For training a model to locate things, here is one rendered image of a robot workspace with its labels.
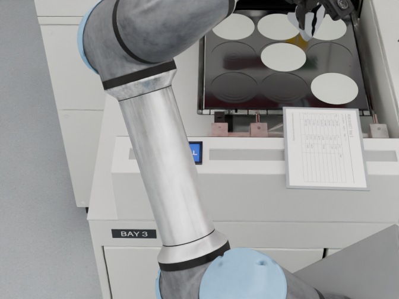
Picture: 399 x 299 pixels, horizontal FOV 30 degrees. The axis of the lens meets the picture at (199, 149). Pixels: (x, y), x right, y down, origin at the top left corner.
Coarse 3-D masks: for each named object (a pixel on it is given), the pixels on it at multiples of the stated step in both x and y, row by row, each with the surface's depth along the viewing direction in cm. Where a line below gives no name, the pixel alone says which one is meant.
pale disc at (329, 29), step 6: (324, 18) 178; (330, 18) 178; (324, 24) 176; (330, 24) 176; (336, 24) 176; (342, 24) 176; (318, 30) 174; (324, 30) 174; (330, 30) 174; (336, 30) 174; (342, 30) 174; (318, 36) 173; (324, 36) 173; (330, 36) 173; (336, 36) 173
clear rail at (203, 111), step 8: (200, 112) 156; (208, 112) 156; (232, 112) 156; (240, 112) 156; (248, 112) 156; (256, 112) 156; (264, 112) 155; (272, 112) 155; (280, 112) 155; (360, 112) 155; (368, 112) 155
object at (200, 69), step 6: (204, 36) 173; (204, 42) 172; (204, 48) 171; (198, 54) 169; (204, 54) 169; (198, 60) 167; (198, 66) 166; (198, 72) 164; (198, 78) 163; (198, 84) 162; (198, 90) 160; (198, 96) 159; (198, 102) 158; (198, 108) 156
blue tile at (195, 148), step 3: (189, 144) 140; (192, 144) 140; (195, 144) 140; (198, 144) 140; (192, 147) 140; (195, 147) 140; (198, 147) 140; (192, 150) 139; (195, 150) 139; (198, 150) 139; (192, 153) 139; (195, 153) 139; (198, 153) 139; (195, 156) 138; (198, 156) 138; (195, 159) 138; (198, 159) 138
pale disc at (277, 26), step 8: (272, 16) 178; (280, 16) 178; (264, 24) 176; (272, 24) 176; (280, 24) 176; (288, 24) 176; (264, 32) 174; (272, 32) 174; (280, 32) 174; (288, 32) 174; (296, 32) 174
